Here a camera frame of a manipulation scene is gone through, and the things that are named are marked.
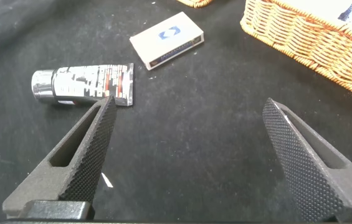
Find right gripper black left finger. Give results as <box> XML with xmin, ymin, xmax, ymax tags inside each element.
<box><xmin>2</xmin><ymin>95</ymin><xmax>117</xmax><ymax>218</ymax></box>

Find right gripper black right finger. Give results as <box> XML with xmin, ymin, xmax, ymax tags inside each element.
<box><xmin>262</xmin><ymin>98</ymin><xmax>352</xmax><ymax>223</ymax></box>

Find playing card box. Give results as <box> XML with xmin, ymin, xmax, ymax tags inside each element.
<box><xmin>129</xmin><ymin>11</ymin><xmax>205</xmax><ymax>71</ymax></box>

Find woven wicker basket brown handles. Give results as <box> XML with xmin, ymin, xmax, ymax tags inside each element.
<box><xmin>240</xmin><ymin>0</ymin><xmax>352</xmax><ymax>105</ymax></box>
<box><xmin>177</xmin><ymin>0</ymin><xmax>214</xmax><ymax>9</ymax></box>

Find black cosmetic tube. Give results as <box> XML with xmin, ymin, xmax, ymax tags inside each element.
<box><xmin>31</xmin><ymin>63</ymin><xmax>135</xmax><ymax>107</ymax></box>

